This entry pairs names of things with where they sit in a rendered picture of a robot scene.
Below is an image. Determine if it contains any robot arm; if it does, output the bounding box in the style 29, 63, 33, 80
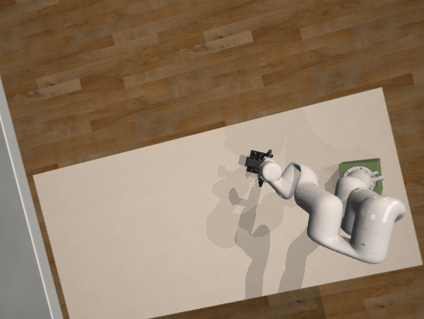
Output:
238, 155, 406, 264

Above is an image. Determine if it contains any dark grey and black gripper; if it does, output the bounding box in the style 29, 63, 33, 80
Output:
258, 150, 275, 187

